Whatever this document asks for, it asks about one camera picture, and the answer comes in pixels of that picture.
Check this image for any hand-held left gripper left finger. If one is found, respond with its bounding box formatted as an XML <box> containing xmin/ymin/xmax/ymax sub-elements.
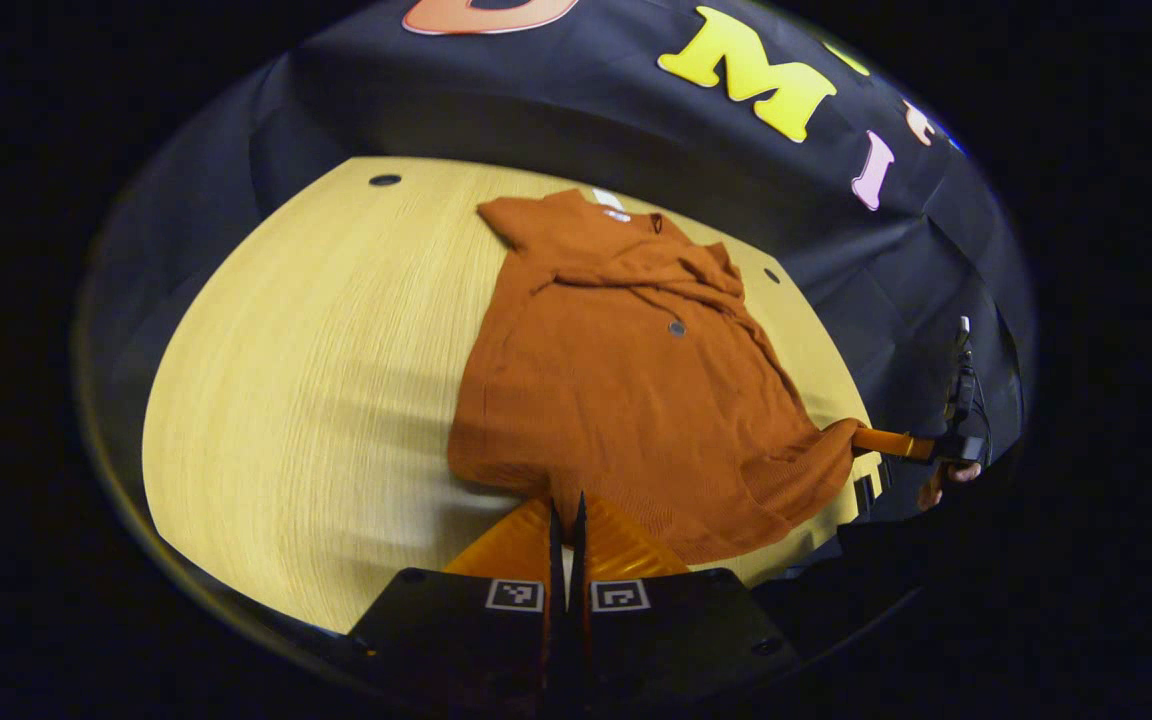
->
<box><xmin>348</xmin><ymin>495</ymin><xmax>562</xmax><ymax>701</ymax></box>

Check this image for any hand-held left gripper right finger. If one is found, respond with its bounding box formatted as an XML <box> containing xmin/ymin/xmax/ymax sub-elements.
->
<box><xmin>571</xmin><ymin>490</ymin><xmax>802</xmax><ymax>701</ymax></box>

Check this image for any rust orange buttoned shirt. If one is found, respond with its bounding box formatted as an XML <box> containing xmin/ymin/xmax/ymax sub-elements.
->
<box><xmin>448</xmin><ymin>190</ymin><xmax>867</xmax><ymax>566</ymax></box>

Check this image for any black backdrop cloth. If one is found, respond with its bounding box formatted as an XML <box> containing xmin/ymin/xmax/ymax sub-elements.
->
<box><xmin>76</xmin><ymin>0</ymin><xmax>1037</xmax><ymax>601</ymax></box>

